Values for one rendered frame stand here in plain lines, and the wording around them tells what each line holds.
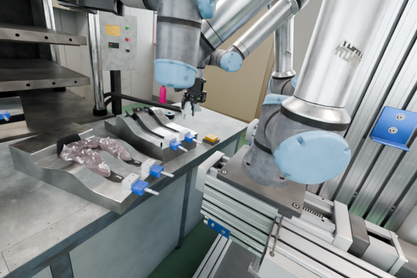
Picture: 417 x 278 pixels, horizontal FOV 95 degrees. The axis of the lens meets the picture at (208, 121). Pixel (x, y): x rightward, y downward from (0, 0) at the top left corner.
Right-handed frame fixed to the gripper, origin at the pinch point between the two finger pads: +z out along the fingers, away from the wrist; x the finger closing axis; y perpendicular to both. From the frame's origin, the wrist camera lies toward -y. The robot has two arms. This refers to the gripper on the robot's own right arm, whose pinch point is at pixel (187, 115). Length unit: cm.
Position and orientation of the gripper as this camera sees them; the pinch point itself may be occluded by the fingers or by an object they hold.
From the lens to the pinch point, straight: 98.3
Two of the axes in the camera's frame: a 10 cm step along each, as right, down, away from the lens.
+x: 5.7, -2.3, 7.9
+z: -1.4, 9.2, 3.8
